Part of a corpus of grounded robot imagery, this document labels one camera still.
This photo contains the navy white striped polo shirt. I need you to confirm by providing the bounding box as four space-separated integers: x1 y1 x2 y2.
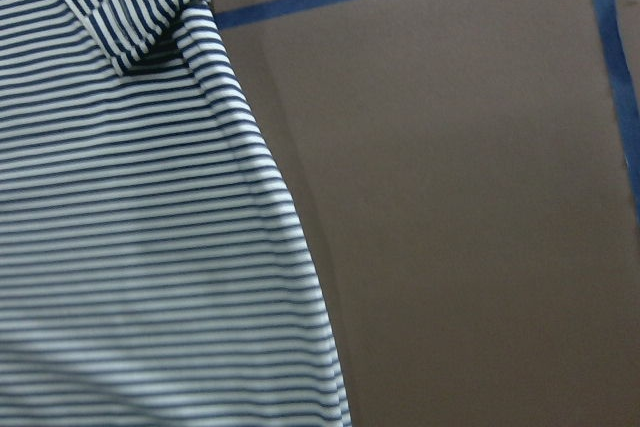
1 0 351 426

